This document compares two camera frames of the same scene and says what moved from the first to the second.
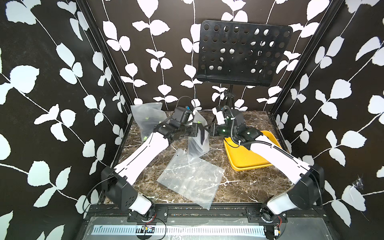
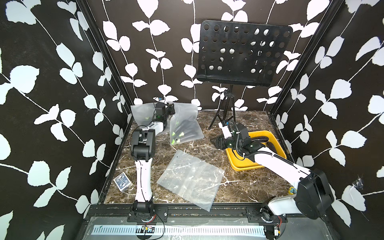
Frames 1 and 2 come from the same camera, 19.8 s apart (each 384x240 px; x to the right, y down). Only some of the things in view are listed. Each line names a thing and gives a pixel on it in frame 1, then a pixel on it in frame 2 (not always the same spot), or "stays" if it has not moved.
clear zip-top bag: x=198 y=146 to x=185 y=125
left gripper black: x=194 y=128 to x=170 y=108
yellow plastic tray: x=240 y=157 stays
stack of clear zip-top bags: x=197 y=179 stays
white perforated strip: x=180 y=230 stays
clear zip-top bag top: x=148 y=115 stays
